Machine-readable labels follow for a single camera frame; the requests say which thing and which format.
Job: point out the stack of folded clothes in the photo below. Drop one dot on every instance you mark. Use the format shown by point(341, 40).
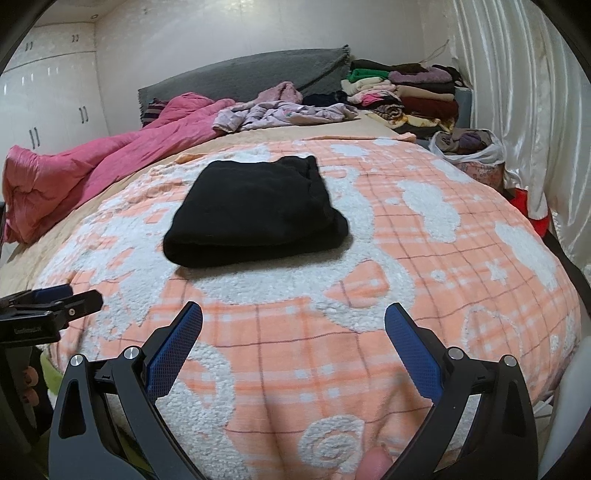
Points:
point(415, 92)

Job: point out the white rounded object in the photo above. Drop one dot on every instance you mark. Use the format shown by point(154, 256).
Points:
point(568, 415)

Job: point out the beige bed sheet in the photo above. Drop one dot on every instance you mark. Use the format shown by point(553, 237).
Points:
point(360, 124)

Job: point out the grey quilted headboard cover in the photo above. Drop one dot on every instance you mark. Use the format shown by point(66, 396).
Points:
point(240, 76)

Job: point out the peach checked fleece blanket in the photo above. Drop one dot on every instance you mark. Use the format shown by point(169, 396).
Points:
point(300, 360)

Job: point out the white plastic bag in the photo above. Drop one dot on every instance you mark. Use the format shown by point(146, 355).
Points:
point(490, 155)

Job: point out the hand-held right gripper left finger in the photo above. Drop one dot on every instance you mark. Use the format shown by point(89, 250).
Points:
point(175, 355)

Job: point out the bundle of dark clothes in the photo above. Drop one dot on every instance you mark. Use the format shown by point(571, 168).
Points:
point(466, 141)

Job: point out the mauve fleece garment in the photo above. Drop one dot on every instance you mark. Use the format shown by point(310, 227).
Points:
point(281, 92)

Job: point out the person's left hand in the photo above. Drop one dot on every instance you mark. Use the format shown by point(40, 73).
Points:
point(30, 377)

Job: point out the white satin curtain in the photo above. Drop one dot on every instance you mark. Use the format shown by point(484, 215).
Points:
point(521, 101)

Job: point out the pink floral box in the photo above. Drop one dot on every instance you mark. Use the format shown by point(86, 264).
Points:
point(480, 175)

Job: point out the black sweater with orange cuffs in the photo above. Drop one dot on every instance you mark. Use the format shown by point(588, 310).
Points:
point(254, 217)

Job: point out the pink duvet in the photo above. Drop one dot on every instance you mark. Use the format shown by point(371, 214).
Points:
point(92, 166)

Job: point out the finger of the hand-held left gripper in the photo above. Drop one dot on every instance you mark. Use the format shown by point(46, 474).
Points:
point(53, 292)
point(83, 302)

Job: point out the dark striped pillow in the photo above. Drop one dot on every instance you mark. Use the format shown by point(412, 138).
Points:
point(152, 113)

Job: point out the person's right hand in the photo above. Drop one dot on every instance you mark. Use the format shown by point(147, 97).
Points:
point(376, 465)

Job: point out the yellow-green garment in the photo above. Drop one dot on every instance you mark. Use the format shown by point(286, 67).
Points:
point(48, 369)

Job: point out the dark navy garment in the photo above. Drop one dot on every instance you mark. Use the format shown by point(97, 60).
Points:
point(323, 99)

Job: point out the grey blue padded board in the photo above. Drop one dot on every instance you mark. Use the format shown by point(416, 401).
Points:
point(463, 108)

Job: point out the white wardrobe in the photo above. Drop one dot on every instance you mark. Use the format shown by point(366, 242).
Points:
point(55, 83)

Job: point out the lilac printed pyjamas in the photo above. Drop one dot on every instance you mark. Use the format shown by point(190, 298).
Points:
point(286, 115)

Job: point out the red cloth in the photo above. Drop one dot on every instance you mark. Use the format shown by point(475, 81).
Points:
point(535, 224)

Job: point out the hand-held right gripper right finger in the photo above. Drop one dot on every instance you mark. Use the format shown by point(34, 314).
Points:
point(413, 353)

